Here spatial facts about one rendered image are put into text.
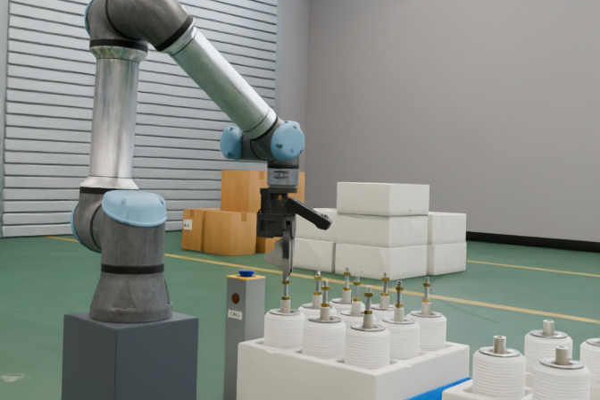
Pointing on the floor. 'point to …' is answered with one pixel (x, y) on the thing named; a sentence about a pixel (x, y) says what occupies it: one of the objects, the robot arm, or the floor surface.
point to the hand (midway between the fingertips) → (288, 273)
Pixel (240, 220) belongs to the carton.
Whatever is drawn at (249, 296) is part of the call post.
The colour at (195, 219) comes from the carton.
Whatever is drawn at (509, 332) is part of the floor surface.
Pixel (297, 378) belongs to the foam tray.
